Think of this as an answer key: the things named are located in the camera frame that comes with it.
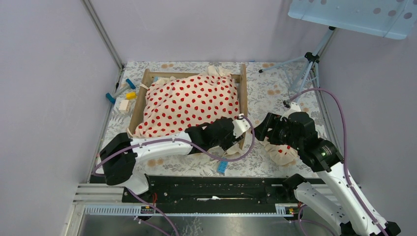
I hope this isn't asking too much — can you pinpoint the floral table mat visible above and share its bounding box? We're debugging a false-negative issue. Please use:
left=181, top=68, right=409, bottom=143
left=101, top=61, right=327, bottom=178

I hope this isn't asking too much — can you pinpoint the blue toy brick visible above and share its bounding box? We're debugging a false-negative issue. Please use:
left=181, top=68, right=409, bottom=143
left=217, top=161, right=228, bottom=175

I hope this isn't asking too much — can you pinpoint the grey tripod stand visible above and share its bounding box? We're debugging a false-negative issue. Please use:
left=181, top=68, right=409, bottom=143
left=259, top=26, right=336, bottom=93

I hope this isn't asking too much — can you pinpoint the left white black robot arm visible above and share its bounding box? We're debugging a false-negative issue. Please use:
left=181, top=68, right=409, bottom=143
left=98, top=117, right=250, bottom=202

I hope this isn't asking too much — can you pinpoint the small strawberry print pillow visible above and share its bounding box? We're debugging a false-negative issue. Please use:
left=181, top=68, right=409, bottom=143
left=260, top=138, right=298, bottom=166

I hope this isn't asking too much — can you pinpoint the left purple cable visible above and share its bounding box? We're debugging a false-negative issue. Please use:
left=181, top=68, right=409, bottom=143
left=91, top=115, right=256, bottom=236

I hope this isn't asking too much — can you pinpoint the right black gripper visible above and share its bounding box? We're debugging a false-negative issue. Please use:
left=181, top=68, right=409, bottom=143
left=250, top=112, right=302, bottom=150

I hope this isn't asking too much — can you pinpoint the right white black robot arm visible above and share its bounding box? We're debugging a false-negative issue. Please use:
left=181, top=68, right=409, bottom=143
left=254, top=112, right=401, bottom=236

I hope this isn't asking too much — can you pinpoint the light blue perforated tray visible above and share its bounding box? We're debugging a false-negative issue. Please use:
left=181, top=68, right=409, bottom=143
left=288, top=0, right=417, bottom=40

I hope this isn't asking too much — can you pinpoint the large strawberry print cushion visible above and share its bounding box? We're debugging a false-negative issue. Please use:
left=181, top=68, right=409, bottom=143
left=128, top=66, right=248, bottom=139

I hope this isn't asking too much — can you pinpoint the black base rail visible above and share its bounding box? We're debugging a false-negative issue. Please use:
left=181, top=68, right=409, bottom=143
left=139, top=176, right=299, bottom=215

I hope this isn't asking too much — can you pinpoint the beige wooden toy block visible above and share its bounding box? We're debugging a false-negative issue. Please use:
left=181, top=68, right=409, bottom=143
left=119, top=99, right=131, bottom=114

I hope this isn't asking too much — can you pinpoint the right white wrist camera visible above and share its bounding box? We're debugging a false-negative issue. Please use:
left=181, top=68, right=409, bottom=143
left=282, top=102, right=301, bottom=118

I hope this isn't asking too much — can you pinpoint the wooden pet bed frame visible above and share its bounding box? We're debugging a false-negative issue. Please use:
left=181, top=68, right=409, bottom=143
left=127, top=63, right=248, bottom=133

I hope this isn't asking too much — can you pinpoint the yellow toy block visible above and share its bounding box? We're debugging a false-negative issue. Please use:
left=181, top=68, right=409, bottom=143
left=125, top=92, right=137, bottom=100

